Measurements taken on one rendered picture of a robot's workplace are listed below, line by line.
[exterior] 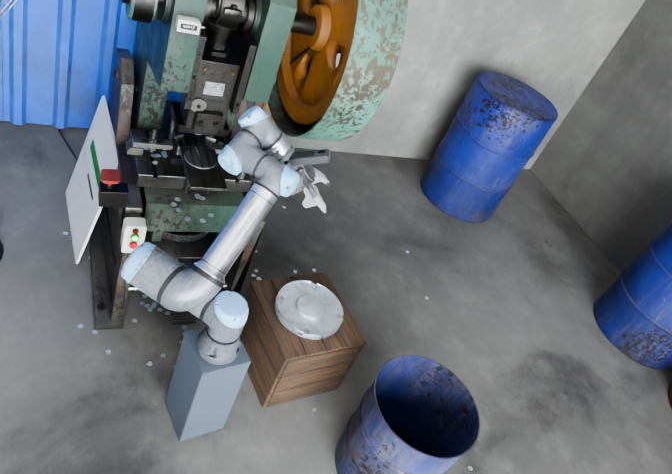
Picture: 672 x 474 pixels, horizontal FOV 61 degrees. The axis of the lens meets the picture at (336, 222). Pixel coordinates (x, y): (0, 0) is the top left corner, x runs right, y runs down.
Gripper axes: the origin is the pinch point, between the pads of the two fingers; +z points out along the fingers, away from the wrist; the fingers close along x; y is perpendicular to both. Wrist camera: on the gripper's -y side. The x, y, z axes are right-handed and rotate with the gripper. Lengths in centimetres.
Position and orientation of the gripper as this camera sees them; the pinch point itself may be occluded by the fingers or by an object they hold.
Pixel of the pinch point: (329, 198)
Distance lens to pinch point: 172.7
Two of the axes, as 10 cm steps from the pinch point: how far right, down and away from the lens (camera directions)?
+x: -0.7, 5.8, -8.2
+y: -8.0, 4.6, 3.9
